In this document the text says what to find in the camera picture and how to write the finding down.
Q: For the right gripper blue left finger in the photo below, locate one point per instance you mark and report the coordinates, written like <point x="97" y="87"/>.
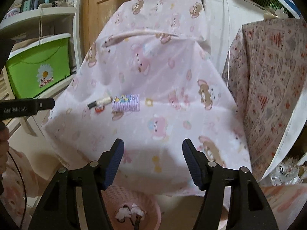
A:
<point x="109" y="163"/>

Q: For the pink perforated trash basket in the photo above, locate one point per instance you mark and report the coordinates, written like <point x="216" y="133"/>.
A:
<point x="116" y="197"/>

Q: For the white mattress with cord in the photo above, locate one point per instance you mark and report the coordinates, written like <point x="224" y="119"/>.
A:
<point x="224" y="18"/>

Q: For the person's pajama leg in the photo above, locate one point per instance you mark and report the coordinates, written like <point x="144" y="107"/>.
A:
<point x="19" y="181"/>

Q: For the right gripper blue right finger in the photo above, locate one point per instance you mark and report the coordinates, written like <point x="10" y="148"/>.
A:
<point x="197" y="164"/>

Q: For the person's left hand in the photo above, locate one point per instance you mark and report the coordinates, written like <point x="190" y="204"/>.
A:
<point x="4" y="147"/>

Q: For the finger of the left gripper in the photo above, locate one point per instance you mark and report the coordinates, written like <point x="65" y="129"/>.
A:
<point x="45" y="104"/>

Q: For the green plastic storage box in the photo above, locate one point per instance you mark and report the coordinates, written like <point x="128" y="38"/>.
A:
<point x="33" y="69"/>

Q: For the black orange snack wrapper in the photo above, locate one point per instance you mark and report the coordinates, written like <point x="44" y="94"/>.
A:
<point x="137" y="222"/>

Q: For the pink cartoon bear bedsheet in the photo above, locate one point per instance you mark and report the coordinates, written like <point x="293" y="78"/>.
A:
<point x="157" y="49"/>

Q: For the small white tissue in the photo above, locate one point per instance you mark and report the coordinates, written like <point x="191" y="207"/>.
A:
<point x="123" y="213"/>

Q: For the purple cartoon tissue pack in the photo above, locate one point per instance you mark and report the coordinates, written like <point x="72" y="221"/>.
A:
<point x="126" y="103"/>

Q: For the strawberry print quilt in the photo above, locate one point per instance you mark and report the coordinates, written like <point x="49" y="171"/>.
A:
<point x="266" y="74"/>

